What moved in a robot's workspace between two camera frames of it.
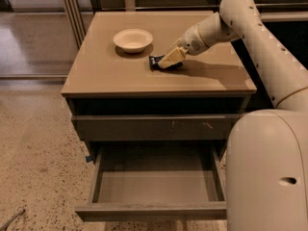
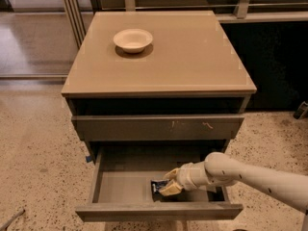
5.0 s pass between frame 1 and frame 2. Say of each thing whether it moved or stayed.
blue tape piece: stayed
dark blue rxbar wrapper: moved
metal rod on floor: stayed
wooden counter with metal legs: stayed
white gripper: moved
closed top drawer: stayed
